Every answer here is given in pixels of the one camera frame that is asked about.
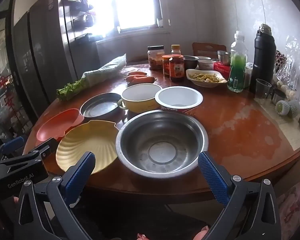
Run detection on dark grey refrigerator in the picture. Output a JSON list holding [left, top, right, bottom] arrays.
[[11, 0, 100, 103]]

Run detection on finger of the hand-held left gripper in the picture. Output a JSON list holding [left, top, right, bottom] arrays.
[[0, 136, 25, 159], [27, 137, 59, 160]]

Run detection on small glass jar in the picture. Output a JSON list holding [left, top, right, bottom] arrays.
[[272, 89, 287, 105]]

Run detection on window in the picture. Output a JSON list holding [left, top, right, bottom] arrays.
[[110, 0, 163, 30]]

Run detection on wooden chair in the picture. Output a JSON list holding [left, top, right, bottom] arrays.
[[192, 42, 227, 58]]

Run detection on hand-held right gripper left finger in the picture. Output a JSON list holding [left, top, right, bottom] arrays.
[[14, 151, 97, 240]]

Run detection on steel plate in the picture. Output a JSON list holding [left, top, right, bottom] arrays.
[[80, 92, 123, 118]]

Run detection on yellow bowl with handles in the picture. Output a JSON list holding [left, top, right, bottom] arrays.
[[117, 83, 163, 113]]

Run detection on pink plastic plate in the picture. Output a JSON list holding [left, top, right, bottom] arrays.
[[36, 108, 85, 142]]

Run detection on green drink bottle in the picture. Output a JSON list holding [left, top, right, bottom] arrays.
[[227, 31, 247, 93]]

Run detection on red-lidded sauce jar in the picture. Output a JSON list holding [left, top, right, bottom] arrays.
[[162, 54, 178, 77]]

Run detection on white dish of food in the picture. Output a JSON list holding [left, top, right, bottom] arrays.
[[185, 69, 228, 88]]

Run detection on white paper bowl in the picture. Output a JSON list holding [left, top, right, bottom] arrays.
[[155, 86, 203, 114]]

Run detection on bagged celery bunch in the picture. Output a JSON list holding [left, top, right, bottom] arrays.
[[56, 54, 127, 102]]

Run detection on orange-capped sauce bottle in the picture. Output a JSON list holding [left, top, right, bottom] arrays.
[[169, 44, 185, 82]]

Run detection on steel cup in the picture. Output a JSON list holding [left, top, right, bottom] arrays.
[[217, 50, 232, 65]]

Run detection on clear plastic bag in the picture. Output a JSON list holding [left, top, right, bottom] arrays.
[[275, 37, 300, 90]]

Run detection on white container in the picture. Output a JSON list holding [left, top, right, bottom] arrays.
[[244, 62, 254, 88]]

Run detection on large steel bowl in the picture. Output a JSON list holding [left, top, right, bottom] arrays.
[[115, 110, 209, 179]]

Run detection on red tissue pack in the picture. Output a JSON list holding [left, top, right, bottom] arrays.
[[213, 61, 232, 80]]

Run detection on glass door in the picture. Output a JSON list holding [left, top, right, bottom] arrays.
[[0, 0, 33, 150]]

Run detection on yellow shell-shaped plate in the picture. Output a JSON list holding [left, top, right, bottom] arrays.
[[55, 120, 120, 174]]

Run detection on black-lidded glass jar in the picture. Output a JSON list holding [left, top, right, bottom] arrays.
[[147, 45, 165, 70]]

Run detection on black thermos flask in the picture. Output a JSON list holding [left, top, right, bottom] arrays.
[[249, 24, 277, 94]]

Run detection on clear plastic cup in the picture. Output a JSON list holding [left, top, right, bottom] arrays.
[[255, 79, 272, 99]]

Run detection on small steel bowl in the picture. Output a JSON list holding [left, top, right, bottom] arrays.
[[182, 55, 199, 70]]

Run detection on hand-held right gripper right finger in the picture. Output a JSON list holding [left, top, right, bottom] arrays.
[[197, 151, 282, 240]]

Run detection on black wire rack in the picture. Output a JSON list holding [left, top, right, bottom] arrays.
[[72, 0, 98, 40]]

